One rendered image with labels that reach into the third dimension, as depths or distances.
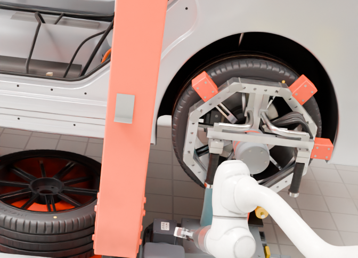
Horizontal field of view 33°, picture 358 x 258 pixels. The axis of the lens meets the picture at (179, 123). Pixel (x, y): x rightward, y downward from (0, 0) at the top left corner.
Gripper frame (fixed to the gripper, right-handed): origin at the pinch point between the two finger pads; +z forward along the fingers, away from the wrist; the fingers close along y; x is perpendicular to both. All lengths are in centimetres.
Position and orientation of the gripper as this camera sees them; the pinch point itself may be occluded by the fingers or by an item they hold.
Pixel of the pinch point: (180, 232)
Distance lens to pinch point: 207.2
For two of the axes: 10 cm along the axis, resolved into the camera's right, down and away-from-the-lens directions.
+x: 2.5, -9.5, 1.9
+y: 8.7, 3.0, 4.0
